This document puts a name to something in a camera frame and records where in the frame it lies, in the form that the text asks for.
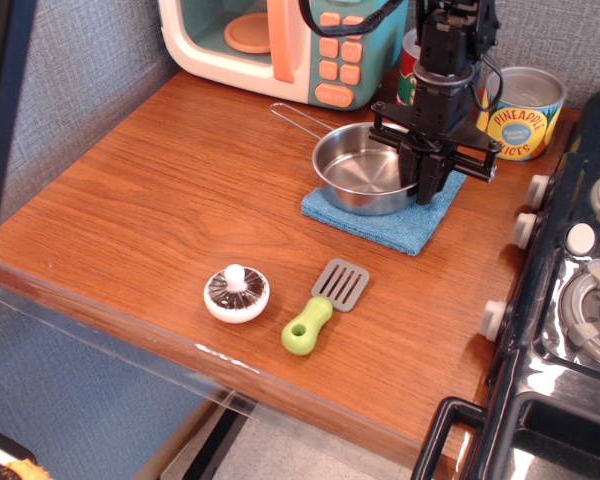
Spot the green handled grey toy spatula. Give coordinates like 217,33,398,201
281,258,370,356

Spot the orange fuzzy object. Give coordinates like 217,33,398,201
0,459,51,480

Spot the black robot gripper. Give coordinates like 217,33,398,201
370,67,500,206

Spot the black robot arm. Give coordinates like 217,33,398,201
370,1,502,205

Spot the teal toy microwave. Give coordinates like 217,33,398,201
158,1,408,111

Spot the black toy stove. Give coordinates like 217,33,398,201
413,92,600,479

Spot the toy pineapple slices can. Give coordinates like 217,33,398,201
477,66,567,161

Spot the stainless steel pan with handle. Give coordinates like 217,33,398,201
270,102,417,216

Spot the toy tomato sauce can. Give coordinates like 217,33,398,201
396,28,420,106

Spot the blue folded cloth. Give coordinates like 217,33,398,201
301,172,466,256

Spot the toy mushroom slice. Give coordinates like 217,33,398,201
203,264,271,324

